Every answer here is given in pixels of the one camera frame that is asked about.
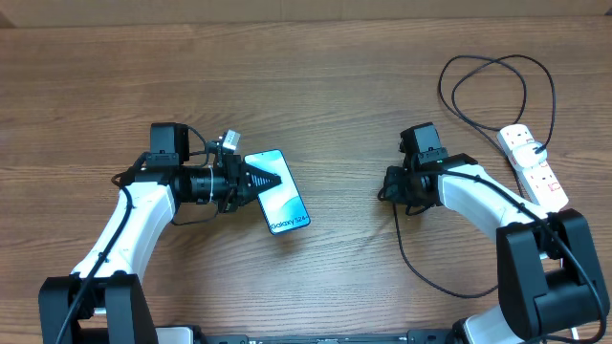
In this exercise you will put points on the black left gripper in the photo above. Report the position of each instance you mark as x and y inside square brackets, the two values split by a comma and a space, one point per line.
[238, 191]

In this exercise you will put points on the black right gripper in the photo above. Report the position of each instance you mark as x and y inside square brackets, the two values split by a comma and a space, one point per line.
[391, 193]

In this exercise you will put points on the Samsung Galaxy smartphone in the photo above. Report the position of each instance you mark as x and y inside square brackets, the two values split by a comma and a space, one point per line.
[282, 205]

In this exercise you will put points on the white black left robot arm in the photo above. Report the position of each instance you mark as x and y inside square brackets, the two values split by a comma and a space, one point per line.
[101, 300]

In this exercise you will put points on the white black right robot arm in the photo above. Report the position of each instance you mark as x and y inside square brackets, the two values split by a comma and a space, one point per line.
[549, 276]

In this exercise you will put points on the white charger adapter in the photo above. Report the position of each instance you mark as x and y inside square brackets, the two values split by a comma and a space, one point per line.
[528, 155]

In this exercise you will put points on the white power strip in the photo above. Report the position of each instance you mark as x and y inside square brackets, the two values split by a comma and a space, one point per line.
[540, 181]

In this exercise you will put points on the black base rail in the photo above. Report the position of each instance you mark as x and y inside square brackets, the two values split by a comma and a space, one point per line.
[311, 339]

